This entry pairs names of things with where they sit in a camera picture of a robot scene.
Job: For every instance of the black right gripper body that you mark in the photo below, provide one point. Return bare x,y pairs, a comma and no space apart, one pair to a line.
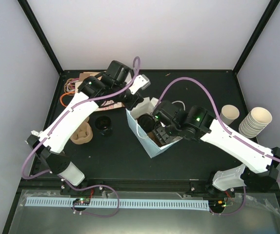
161,134

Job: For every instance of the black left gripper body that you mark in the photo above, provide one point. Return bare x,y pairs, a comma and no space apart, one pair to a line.
130,105

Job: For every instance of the single brown pulp cup carrier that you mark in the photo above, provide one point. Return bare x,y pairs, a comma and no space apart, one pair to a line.
154,139

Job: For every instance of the light blue paper bag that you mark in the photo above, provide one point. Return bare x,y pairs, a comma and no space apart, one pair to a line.
146,107

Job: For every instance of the black lid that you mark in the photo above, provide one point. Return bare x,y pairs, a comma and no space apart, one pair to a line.
146,122

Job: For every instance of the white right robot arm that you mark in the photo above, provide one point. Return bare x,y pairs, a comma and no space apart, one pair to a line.
258,169

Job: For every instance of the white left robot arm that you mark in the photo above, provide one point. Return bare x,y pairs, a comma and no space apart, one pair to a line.
118,83

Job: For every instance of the illustrated greeting card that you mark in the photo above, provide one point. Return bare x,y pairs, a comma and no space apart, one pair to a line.
109,105

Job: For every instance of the brown cardboard sleeve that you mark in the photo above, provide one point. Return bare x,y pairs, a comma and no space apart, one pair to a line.
85,75

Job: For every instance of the rubber bands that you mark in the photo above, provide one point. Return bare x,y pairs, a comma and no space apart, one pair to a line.
69,89

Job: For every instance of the stack of white paper cups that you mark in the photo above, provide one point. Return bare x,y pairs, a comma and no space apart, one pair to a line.
257,119

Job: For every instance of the white plastic cutlery pile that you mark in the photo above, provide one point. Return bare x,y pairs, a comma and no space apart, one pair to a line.
35,132

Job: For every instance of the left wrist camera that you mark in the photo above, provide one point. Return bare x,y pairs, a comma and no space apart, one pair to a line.
141,82

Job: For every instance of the light blue cable duct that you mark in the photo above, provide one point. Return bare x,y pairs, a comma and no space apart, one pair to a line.
200,205

